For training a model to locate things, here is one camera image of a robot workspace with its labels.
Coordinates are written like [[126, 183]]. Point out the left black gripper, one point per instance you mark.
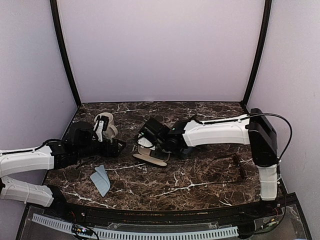
[[114, 152]]

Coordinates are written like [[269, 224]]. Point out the black glasses case cream lining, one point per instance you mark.
[[155, 157]]

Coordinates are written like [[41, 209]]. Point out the blue cleaning cloth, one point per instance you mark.
[[101, 180]]

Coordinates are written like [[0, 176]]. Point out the dark sunglasses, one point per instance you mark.
[[237, 163]]

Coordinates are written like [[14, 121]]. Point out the grey glasses case green lining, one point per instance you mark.
[[184, 152]]

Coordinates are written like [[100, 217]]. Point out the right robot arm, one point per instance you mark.
[[157, 142]]

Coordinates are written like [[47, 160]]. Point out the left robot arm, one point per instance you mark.
[[82, 140]]

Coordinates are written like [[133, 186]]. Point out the cream paper cup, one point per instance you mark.
[[111, 131]]

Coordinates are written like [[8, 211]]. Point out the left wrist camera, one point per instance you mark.
[[101, 125]]

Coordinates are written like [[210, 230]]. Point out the black front rail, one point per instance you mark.
[[103, 216]]

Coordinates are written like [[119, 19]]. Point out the white slotted cable duct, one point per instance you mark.
[[97, 233]]

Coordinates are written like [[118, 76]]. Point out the left black frame post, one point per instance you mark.
[[63, 51]]

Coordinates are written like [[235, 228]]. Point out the black frame post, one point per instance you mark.
[[63, 51], [259, 51]]

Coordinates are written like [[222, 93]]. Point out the right black frame post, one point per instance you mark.
[[259, 51]]

